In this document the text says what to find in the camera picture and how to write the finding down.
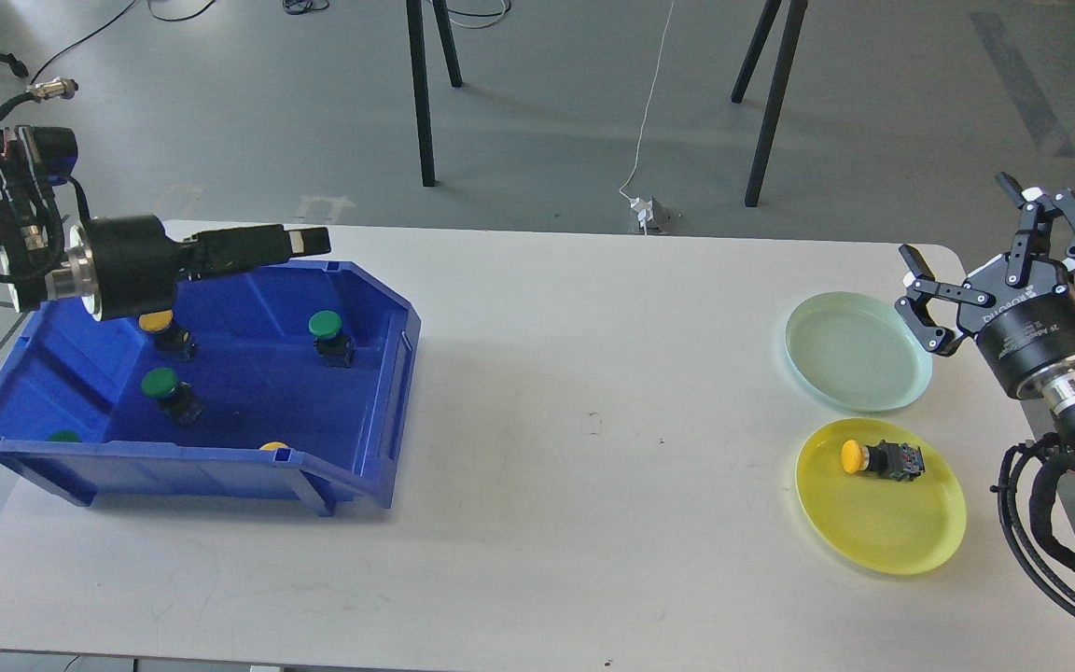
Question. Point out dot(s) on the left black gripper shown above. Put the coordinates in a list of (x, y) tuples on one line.
[(128, 266)]

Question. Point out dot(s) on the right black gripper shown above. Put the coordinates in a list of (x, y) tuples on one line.
[(1037, 322)]

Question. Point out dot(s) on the green button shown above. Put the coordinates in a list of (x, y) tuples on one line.
[(173, 395), (64, 436), (330, 341)]

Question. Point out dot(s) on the yellow button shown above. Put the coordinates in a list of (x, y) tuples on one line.
[(168, 337), (899, 462)]

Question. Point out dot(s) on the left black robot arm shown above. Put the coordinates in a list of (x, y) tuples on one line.
[(51, 248)]

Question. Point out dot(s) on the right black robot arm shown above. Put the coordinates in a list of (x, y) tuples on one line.
[(1035, 489)]

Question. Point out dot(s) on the light green plate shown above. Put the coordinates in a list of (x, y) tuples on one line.
[(854, 351)]

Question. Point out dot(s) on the yellow plate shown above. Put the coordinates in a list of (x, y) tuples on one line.
[(894, 527)]

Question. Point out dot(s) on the blue plastic bin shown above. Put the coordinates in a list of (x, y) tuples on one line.
[(259, 379)]

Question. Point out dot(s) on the black tripod legs left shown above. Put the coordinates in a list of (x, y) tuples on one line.
[(420, 77)]

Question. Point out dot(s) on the black tripod legs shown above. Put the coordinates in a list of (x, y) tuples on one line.
[(420, 77), (783, 64)]

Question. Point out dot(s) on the black tripod legs right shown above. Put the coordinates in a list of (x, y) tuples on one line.
[(783, 64)]

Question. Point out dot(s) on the white power plug adapter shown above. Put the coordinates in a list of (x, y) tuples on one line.
[(651, 217)]

